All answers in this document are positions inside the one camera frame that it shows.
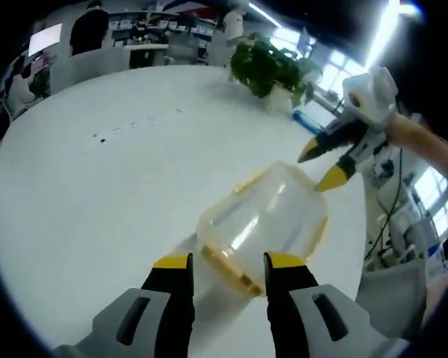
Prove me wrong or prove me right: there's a blue wet wipes pack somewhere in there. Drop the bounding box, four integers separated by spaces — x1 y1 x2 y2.
292 109 328 134

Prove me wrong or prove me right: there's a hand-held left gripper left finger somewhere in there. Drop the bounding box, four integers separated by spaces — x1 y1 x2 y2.
54 251 197 358

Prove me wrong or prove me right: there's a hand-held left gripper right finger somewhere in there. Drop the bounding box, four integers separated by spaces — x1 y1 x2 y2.
263 251 396 358

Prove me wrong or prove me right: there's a clear plastic box yellow buckle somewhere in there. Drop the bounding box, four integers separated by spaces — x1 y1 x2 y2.
195 160 330 300

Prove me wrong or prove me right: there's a grey chair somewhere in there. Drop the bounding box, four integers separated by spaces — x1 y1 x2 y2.
49 49 132 96
357 256 429 341

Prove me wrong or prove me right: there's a white display screen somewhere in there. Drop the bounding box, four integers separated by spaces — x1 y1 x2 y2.
28 23 64 57

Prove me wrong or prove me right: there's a black cable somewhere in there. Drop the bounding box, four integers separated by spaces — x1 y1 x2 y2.
362 148 403 263

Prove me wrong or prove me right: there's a long ceiling light strip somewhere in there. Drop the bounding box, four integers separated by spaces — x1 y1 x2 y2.
357 0 423 67

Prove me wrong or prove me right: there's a green potted plant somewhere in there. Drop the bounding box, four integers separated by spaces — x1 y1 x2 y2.
228 32 324 113

